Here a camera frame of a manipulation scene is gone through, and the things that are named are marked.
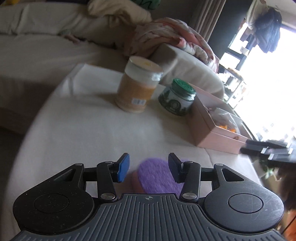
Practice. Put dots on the hanging clothes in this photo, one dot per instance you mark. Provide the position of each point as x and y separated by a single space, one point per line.
266 25

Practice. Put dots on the green pillow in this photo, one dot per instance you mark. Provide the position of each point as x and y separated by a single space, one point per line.
150 3

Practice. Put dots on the pink cardboard box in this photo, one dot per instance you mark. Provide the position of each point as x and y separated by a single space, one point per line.
208 132

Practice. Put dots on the clear plastic bag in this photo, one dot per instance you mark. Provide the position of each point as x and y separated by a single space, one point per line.
225 117

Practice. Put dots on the glass jar with green lid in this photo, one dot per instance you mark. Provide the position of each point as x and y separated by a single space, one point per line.
177 99

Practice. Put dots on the clear jar with beige label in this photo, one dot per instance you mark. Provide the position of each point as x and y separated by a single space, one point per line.
136 90

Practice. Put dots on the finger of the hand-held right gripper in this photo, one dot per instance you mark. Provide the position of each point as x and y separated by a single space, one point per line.
266 143
263 150

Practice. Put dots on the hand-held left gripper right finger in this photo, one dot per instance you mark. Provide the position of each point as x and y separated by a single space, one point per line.
174 168

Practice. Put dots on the white shoe rack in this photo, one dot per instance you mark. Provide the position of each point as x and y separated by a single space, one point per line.
233 88

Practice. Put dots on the pink floral blanket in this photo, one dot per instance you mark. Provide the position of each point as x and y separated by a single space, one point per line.
175 37

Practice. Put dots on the orange rubber toy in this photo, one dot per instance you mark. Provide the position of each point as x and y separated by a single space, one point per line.
224 127

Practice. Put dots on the beige curtain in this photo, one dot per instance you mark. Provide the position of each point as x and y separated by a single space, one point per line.
205 18

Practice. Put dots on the cream pillow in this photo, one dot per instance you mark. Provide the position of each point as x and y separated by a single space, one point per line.
115 10

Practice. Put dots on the pink and purple sponge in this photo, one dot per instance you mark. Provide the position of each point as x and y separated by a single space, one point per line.
155 176

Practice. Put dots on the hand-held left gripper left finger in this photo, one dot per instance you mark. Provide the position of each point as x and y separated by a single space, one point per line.
122 168

